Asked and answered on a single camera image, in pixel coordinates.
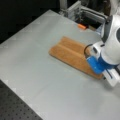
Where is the blue and white gripper body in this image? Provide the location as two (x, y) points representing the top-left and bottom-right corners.
(86, 56), (120, 87)

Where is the tan terry cloth towel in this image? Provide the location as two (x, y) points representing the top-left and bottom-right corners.
(49, 37), (103, 79)

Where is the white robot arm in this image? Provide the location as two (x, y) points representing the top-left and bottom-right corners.
(84, 14), (120, 87)

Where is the orange clamp tab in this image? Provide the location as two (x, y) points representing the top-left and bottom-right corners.
(78, 24), (86, 29)

